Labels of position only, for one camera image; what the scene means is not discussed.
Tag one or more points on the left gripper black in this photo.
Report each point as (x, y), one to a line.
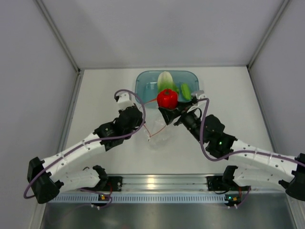
(139, 120)

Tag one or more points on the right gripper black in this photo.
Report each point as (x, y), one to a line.
(171, 115)

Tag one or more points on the red fake food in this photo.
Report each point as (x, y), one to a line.
(167, 99)

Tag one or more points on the clear zip bag orange seal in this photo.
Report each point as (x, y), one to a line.
(159, 134)

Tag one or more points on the green fake vegetable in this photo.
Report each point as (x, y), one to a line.
(186, 92)

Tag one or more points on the pale green fake cabbage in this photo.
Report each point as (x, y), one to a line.
(165, 81)

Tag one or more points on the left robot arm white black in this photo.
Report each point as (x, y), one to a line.
(51, 176)

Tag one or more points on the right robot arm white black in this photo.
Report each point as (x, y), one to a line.
(249, 165)

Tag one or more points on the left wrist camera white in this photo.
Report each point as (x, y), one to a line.
(123, 101)

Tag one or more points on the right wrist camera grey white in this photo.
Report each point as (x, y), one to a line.
(197, 100)

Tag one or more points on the aluminium rail frame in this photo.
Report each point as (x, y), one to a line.
(166, 182)

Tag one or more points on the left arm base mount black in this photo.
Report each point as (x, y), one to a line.
(107, 184)

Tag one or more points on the white slotted cable duct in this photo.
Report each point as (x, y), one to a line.
(139, 198)

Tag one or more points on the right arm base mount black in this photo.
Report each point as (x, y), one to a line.
(217, 185)

